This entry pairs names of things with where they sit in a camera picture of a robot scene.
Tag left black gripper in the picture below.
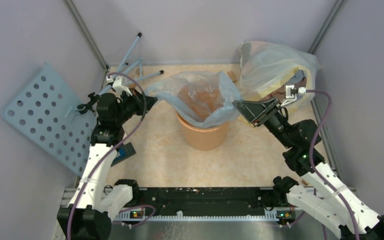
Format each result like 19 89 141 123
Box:
114 87 158 125

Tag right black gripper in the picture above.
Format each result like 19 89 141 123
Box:
233 96 295 149

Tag large translucent white trash bag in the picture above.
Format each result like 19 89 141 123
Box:
237 41 321 101

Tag light blue plastic trash bag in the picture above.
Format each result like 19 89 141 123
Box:
145 71 243 129

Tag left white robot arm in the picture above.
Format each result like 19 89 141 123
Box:
57 89 158 240

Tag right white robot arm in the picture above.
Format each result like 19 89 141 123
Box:
233 98 384 240

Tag pink plastic bags inside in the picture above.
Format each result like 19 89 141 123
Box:
271 70 307 101

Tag wooden block near bin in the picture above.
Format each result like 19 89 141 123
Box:
227 70 238 83

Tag orange plastic trash bin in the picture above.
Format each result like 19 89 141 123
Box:
175 112 230 151

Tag light blue tripod stand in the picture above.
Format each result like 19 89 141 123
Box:
76 32 165 116

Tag blue block holder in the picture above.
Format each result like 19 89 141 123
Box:
111 142 137 167

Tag light blue perforated board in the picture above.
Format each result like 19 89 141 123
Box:
1 63 97 177

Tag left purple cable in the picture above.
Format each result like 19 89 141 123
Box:
66 72 148 240

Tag purple cable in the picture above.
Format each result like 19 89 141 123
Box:
289 89 362 240
66 72 148 240

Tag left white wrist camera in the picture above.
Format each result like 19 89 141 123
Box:
106 75 132 96

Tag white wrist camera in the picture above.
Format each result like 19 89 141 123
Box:
280 84 307 107
106 75 132 96

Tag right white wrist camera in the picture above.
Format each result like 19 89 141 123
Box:
280 84 307 107

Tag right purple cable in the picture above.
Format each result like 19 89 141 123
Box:
289 89 362 240

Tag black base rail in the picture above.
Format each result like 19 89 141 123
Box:
127 187 290 217

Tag white toothed cable strip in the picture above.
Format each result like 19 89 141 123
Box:
112 210 279 223

